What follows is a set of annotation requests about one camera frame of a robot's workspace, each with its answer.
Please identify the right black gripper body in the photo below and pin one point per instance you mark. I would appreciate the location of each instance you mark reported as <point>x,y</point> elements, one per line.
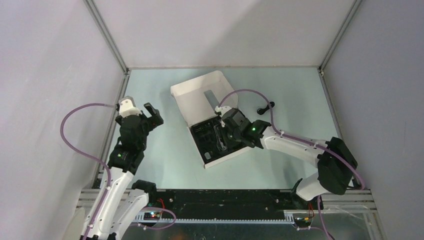
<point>233,137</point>

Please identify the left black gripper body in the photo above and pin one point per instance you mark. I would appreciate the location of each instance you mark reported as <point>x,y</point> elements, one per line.
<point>146,122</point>

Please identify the white cardboard kit box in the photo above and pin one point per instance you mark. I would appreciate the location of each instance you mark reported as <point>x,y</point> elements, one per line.
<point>197,98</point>

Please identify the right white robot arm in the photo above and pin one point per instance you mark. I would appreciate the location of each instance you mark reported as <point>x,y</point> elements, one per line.
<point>332,159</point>

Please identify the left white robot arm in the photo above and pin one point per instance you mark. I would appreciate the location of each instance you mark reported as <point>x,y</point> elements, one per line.
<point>108,220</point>

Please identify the black plastic tray insert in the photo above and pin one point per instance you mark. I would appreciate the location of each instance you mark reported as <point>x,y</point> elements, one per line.
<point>213,144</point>

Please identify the left control board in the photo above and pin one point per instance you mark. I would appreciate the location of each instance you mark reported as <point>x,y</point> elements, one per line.
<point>152,216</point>

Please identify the control board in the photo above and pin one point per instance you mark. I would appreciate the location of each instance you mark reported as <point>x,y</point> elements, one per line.
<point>152,216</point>
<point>303,222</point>

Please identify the right control board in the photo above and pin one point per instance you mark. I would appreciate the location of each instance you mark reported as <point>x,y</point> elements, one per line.
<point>303,222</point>

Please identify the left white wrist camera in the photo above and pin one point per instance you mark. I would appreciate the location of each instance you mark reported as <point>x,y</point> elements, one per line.
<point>126,107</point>

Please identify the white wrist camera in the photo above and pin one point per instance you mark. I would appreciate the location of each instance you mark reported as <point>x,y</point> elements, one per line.
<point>126,107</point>
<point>221,111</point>

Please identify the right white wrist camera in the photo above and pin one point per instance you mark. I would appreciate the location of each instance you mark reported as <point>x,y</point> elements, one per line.
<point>221,111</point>

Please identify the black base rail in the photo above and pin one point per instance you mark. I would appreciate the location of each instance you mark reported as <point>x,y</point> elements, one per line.
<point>231,204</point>

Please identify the aluminium frame rail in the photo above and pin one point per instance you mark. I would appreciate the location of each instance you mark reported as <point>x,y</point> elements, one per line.
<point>106,34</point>

